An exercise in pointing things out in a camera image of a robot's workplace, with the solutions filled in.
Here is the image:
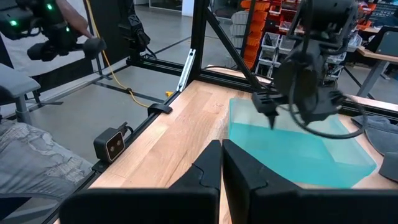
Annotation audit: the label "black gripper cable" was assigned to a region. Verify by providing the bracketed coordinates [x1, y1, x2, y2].
[288, 71, 368, 140]

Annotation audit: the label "small black depth camera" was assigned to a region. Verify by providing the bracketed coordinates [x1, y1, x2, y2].
[93, 121, 134, 164]

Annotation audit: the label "black aluminium rig frame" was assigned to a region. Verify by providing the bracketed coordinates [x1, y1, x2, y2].
[40, 0, 398, 224]

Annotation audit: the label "yellow floor cable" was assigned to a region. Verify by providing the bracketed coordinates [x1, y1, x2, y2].
[85, 0, 175, 109]

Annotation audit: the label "black gray equipment case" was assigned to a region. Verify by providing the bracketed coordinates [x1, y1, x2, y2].
[366, 26, 398, 57]

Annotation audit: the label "gray office chair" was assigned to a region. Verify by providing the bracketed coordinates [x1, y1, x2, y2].
[0, 63, 41, 125]

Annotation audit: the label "shelf rack with bins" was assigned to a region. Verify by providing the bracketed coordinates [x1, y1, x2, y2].
[229, 0, 346, 78]

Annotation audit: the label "white post bracket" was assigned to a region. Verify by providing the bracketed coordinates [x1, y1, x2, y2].
[176, 48, 197, 93]

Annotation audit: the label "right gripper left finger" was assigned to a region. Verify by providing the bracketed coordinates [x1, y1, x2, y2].
[59, 139, 223, 224]

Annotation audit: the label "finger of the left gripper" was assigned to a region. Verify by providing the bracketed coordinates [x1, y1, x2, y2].
[251, 91, 280, 130]
[329, 90, 348, 109]

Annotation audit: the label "teal translucent plastic bin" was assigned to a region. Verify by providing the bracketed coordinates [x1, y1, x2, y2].
[228, 98, 377, 190]

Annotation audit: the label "person's leg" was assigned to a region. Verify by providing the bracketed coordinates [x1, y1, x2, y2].
[0, 119, 94, 200]

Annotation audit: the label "black edge clip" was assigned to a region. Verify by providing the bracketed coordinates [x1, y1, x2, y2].
[147, 103, 174, 116]

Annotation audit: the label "wooden desk gray legs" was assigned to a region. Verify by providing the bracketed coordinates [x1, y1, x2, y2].
[356, 46, 398, 98]

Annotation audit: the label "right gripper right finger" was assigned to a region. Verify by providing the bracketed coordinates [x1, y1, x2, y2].
[223, 139, 398, 224]

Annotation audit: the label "person's forearm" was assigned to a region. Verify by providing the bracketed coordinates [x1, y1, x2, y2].
[55, 0, 96, 40]

